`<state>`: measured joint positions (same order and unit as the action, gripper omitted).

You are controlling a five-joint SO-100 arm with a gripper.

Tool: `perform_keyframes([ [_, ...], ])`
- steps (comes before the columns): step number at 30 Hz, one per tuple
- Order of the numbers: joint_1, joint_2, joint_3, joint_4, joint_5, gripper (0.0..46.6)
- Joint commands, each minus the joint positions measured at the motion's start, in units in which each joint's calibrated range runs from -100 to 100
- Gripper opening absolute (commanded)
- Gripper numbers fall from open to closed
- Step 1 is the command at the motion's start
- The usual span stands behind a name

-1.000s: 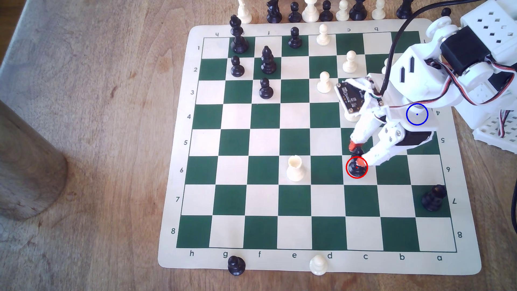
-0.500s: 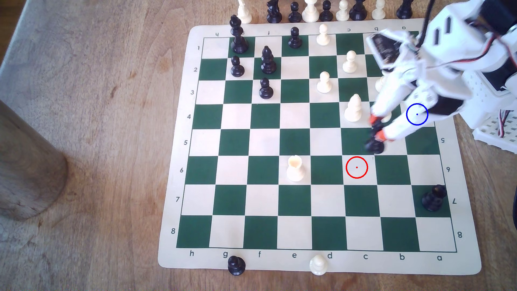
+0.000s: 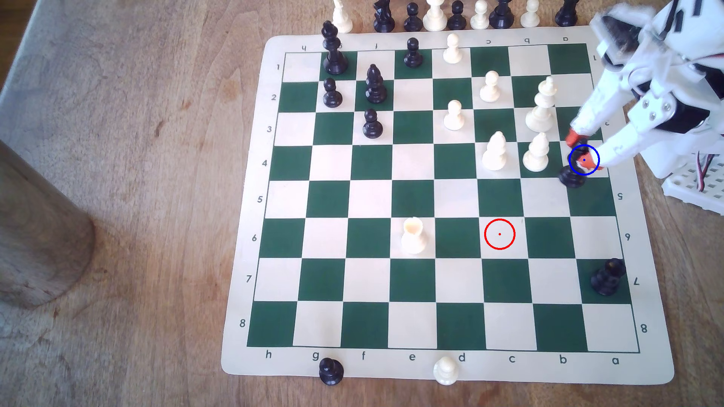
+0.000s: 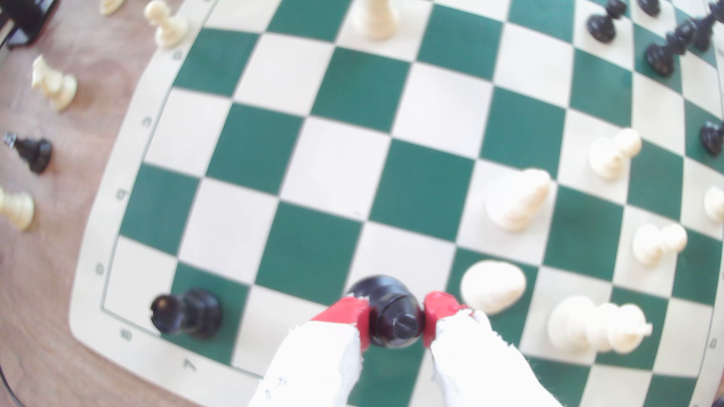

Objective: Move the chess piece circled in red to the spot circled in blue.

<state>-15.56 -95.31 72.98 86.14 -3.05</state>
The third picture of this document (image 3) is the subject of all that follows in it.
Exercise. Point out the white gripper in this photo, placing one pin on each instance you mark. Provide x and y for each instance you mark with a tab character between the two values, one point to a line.
655	113

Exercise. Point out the black chess bishop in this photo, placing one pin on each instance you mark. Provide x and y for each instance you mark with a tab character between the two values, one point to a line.
571	178
375	87

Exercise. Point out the white chess king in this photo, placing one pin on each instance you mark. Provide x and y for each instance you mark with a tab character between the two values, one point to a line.
540	116

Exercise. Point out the white chess bishop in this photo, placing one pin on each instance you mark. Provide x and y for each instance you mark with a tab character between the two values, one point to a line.
495	155
536	157

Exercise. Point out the black chess piece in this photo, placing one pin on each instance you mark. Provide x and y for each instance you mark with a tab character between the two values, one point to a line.
501	18
567	17

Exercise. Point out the white chess pawn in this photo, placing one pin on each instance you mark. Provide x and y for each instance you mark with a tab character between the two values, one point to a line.
452	52
479	20
446	372
490	90
530	18
453	118

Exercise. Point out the black chess rook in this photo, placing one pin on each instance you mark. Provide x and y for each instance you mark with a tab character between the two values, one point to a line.
607	280

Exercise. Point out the black chess pawn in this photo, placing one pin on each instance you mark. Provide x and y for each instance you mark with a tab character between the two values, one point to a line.
457	20
332	96
413	21
413	55
372	127
331	373

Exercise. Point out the white chess piece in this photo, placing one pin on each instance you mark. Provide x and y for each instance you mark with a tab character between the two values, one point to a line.
341	21
435	20

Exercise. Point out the green and cream chess mat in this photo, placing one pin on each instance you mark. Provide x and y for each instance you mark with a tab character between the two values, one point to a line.
413	198

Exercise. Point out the white chess rook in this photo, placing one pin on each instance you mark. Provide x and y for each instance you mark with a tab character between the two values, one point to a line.
413	238

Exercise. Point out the black chess knight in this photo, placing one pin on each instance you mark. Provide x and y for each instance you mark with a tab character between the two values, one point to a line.
384	20

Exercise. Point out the black chess king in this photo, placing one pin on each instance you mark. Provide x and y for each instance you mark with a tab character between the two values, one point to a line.
334	56

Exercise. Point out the white perforated base plate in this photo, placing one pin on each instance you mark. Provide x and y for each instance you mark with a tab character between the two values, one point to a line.
695	195

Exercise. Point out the round wooden post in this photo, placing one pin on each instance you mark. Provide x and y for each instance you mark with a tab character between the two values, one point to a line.
39	237

